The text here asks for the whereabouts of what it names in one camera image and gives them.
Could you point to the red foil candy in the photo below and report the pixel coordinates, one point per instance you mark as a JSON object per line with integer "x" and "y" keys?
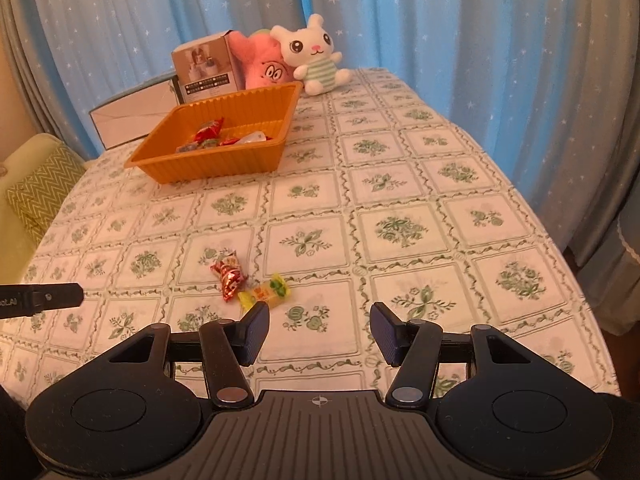
{"x": 230, "y": 275}
{"x": 209, "y": 130}

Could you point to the grey cloth with lace trim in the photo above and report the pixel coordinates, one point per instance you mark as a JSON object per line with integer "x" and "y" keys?
{"x": 630, "y": 230}

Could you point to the light green sofa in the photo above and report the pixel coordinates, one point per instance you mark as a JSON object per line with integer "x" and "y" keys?
{"x": 15, "y": 240}

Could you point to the pink plush toy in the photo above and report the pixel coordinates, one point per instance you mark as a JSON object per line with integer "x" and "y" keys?
{"x": 262, "y": 62}

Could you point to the red candy packet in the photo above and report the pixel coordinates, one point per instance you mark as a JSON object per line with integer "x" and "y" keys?
{"x": 231, "y": 141}

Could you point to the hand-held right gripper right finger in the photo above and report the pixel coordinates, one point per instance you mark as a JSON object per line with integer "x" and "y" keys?
{"x": 385, "y": 332}

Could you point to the blue star curtain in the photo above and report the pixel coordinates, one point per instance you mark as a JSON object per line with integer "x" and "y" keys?
{"x": 400, "y": 10}

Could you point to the green snack packet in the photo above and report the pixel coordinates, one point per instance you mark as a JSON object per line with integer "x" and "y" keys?
{"x": 197, "y": 146}

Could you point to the yellow green candy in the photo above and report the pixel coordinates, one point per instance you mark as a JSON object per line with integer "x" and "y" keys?
{"x": 265, "y": 292}

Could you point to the orange plastic tray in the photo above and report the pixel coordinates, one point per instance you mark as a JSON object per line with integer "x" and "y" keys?
{"x": 215, "y": 165}

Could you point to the flat white box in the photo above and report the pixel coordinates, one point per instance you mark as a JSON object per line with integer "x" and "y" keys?
{"x": 135, "y": 112}

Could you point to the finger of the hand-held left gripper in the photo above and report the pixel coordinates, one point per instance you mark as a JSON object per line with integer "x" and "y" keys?
{"x": 55, "y": 295}

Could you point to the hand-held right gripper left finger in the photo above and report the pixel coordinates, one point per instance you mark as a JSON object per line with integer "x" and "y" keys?
{"x": 257, "y": 332}

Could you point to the brown cardboard product box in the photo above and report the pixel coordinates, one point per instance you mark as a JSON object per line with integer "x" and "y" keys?
{"x": 205, "y": 67}

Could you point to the green zigzag cushion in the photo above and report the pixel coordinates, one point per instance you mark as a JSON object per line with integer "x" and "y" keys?
{"x": 42, "y": 195}

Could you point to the grey curtain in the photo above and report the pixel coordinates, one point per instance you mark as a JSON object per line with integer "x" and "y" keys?
{"x": 30, "y": 85}
{"x": 585, "y": 135}

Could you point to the white bunny plush toy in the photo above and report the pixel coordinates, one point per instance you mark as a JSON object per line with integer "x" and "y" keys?
{"x": 312, "y": 55}

